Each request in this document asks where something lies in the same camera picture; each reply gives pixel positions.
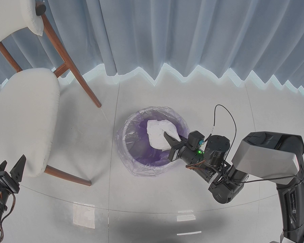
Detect black cable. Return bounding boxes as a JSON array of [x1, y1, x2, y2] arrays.
[[212, 104, 238, 149]]

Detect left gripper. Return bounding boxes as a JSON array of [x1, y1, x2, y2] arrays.
[[0, 154, 27, 205]]

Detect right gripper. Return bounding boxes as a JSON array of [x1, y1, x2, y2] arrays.
[[163, 132, 206, 167]]

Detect white cushioned wooden chair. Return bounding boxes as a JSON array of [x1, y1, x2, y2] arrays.
[[0, 0, 102, 187]]

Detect white paper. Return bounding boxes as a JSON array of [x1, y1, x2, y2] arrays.
[[146, 119, 180, 151]]

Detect white trash bin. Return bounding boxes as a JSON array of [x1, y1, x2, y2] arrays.
[[118, 110, 189, 174]]

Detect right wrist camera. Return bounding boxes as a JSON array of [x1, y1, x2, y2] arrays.
[[187, 130, 206, 150]]

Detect purple plastic bag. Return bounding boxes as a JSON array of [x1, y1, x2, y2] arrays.
[[116, 106, 191, 178]]

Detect pale blue curtain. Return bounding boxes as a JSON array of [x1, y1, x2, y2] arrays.
[[0, 0, 304, 93]]

